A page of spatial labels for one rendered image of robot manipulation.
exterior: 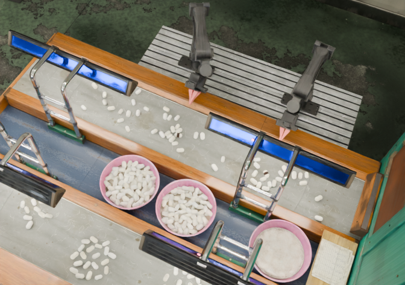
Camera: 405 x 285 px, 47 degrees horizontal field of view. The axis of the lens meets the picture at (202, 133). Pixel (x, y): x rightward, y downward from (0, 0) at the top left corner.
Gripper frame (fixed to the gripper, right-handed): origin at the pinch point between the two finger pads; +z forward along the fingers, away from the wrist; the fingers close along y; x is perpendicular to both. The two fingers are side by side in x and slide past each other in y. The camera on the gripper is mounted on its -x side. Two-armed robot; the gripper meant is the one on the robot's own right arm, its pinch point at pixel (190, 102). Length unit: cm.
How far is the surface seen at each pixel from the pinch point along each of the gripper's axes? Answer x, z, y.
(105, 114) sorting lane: -2.4, 21.1, -37.4
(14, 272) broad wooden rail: -57, 82, -30
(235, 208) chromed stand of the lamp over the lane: -11, 35, 39
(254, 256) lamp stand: -61, 32, 54
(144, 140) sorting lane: -5.0, 24.3, -13.4
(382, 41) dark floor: 179, -79, 86
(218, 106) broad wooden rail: 13.8, -1.9, 10.9
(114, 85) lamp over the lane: -29.0, 1.5, -26.8
